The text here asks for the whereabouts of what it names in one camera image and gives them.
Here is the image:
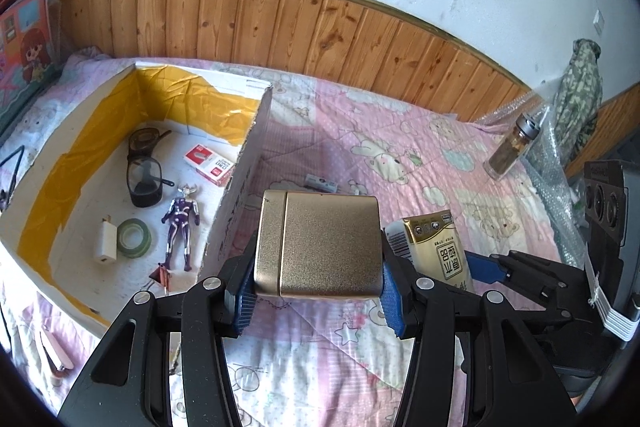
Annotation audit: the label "gold power adapter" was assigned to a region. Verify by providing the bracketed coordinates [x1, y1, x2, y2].
[253, 189, 385, 300]

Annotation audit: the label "white charger plug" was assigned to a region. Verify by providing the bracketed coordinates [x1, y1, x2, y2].
[93, 218, 119, 264]

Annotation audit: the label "purple toy figure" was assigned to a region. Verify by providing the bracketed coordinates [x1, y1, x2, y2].
[161, 183, 202, 272]

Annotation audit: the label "pink binder clip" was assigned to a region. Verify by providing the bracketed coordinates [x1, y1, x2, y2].
[150, 263, 173, 293]

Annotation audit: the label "camouflage cloth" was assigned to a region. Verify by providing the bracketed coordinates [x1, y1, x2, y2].
[557, 38, 602, 172]

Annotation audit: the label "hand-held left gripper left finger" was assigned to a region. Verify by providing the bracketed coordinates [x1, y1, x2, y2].
[57, 227, 261, 427]

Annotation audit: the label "red and white staples box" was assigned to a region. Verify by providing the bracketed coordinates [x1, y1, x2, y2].
[184, 143, 236, 185]

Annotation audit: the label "thin black wire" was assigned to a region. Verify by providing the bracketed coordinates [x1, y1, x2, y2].
[0, 145, 26, 210]

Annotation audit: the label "clear bubble wrap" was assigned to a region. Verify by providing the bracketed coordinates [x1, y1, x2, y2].
[475, 79, 591, 268]

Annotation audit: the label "glass bottle with metal lid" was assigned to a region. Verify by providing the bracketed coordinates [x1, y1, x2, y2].
[484, 112, 545, 182]

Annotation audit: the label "pink cartoon printed quilt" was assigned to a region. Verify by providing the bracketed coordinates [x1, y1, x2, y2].
[0, 52, 586, 427]

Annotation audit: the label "white cardboard box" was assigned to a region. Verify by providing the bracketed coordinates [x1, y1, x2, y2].
[0, 61, 273, 338]

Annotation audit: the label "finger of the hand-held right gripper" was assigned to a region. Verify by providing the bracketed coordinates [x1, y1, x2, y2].
[510, 294, 601, 343]
[464, 249, 593, 303]

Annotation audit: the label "dark safety glasses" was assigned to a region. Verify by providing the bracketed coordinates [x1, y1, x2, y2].
[125, 128, 176, 208]

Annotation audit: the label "green tape roll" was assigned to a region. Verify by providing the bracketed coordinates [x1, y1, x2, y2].
[117, 218, 153, 258]

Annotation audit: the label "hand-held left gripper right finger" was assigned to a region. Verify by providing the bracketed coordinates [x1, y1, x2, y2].
[380, 229, 576, 427]

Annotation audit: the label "cartoon picture book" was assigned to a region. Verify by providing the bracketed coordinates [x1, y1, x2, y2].
[0, 0, 63, 128]

